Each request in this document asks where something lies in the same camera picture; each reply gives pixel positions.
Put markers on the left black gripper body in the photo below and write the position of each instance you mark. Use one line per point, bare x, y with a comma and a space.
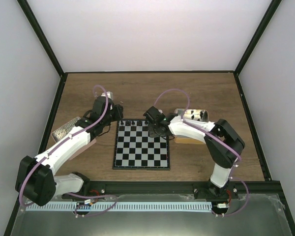
108, 119

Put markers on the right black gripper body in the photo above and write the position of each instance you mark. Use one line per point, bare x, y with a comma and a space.
155, 132

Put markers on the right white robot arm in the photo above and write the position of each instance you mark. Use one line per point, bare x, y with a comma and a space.
224, 144

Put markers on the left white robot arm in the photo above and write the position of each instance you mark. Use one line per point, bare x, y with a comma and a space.
36, 179

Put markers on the yellow tin of black pieces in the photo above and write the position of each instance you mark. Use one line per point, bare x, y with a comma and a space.
195, 117

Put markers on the pink tin of white pieces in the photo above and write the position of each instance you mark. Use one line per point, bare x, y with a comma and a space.
61, 132

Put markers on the black and white chessboard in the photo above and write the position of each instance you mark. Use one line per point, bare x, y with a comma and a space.
134, 149

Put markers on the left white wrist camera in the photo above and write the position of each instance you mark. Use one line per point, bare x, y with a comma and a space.
109, 95

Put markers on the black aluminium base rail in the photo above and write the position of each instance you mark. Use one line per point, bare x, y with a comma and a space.
198, 188

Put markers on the light blue slotted cable duct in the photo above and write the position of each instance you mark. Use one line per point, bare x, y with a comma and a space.
126, 207

